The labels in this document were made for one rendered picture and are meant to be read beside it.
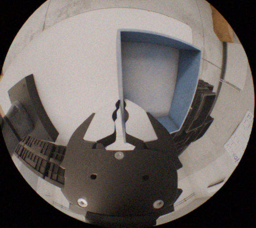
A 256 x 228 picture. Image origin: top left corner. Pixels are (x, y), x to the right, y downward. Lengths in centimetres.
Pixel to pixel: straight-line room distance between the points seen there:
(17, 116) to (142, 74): 42
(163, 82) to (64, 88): 25
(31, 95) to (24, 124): 12
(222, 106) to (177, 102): 254
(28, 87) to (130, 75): 30
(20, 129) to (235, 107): 296
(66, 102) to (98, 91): 11
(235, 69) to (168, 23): 236
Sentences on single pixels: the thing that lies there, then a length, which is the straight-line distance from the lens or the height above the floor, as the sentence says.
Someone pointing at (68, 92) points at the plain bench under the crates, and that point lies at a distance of 24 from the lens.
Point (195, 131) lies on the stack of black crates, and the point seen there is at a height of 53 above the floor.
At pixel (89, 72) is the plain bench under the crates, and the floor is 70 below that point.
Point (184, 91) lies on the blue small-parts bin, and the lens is 20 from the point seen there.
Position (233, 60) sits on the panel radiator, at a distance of 257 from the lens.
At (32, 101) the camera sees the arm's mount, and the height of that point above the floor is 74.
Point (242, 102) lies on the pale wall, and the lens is 259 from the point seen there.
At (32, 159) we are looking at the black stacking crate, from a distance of 62.
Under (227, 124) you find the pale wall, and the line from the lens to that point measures 276.
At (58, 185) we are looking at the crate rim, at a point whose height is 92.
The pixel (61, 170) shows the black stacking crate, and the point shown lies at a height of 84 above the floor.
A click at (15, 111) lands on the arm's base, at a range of 40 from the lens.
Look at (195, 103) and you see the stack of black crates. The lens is 73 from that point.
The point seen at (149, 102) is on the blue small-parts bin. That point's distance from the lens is 21.
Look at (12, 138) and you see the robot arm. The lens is 38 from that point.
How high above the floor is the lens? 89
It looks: 60 degrees down
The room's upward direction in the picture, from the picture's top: 166 degrees clockwise
